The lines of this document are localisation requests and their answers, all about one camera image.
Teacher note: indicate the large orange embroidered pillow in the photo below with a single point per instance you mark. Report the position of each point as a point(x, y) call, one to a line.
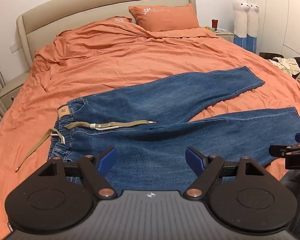
point(165, 17)

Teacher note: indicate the white alpaca plush toy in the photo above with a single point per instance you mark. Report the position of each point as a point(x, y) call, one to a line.
point(253, 25)
point(240, 17)

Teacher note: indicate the blue denim pants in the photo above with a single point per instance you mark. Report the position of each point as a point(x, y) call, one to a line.
point(152, 100)

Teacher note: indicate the white bedside table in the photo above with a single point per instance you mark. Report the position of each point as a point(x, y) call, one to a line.
point(223, 37)

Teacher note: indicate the orange duvet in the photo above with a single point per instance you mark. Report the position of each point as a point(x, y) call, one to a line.
point(120, 55)

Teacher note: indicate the dark brown bench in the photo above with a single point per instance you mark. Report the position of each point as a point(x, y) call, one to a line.
point(270, 55)

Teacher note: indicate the beige upholstered bed headboard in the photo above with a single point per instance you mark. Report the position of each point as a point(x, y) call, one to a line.
point(65, 10)

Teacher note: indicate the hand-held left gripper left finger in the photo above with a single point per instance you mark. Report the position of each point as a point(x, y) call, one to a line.
point(107, 160)

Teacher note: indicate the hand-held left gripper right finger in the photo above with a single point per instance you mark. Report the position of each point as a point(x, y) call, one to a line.
point(193, 158)

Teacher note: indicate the cream crumpled garment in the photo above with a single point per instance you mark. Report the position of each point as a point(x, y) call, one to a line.
point(285, 65)

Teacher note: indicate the person's grey clothing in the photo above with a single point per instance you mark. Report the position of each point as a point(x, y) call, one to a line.
point(297, 195)

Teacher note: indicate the white wardrobe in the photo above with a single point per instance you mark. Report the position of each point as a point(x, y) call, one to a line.
point(282, 12)

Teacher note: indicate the red cup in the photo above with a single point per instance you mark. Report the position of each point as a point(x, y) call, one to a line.
point(214, 24)

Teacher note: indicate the beige bedside table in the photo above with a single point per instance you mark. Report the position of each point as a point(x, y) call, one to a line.
point(12, 90)

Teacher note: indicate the white wall socket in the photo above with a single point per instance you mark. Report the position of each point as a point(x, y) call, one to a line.
point(13, 47)

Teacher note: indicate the white power strip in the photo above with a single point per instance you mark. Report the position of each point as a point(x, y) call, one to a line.
point(221, 30)

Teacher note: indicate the flat orange embroidered pillow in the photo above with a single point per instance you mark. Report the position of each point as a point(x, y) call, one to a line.
point(118, 20)

